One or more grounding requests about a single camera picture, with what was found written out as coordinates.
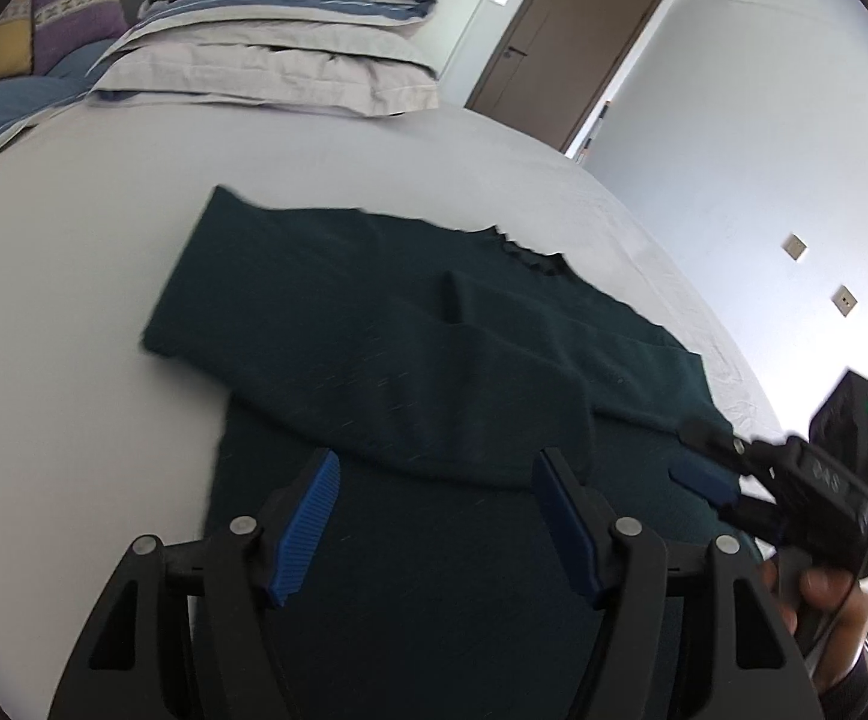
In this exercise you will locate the blue blanket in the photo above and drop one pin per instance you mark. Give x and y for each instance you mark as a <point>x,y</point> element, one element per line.
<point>6,109</point>

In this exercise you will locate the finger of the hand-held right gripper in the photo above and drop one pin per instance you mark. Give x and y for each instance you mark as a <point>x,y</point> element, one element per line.
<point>719,444</point>
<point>704,481</point>

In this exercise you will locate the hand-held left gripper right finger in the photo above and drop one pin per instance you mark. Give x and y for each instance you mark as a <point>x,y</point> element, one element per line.
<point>563,525</point>

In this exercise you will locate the wall socket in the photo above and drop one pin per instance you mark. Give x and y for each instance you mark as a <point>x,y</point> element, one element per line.
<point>845,299</point>
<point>795,247</point>

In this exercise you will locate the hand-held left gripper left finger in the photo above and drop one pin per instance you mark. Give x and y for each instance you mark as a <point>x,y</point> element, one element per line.
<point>306,525</point>

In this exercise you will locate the dark green sweater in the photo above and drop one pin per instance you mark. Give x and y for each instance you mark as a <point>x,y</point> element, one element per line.
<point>419,345</point>

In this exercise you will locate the person's right hand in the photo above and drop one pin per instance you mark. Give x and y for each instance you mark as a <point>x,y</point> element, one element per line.
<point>824,592</point>

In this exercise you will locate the purple patterned cushion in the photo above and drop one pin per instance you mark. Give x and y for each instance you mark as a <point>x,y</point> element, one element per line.
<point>77,11</point>

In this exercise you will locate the brown wooden door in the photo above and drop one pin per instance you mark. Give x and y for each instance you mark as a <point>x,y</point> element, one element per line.
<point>569,45</point>

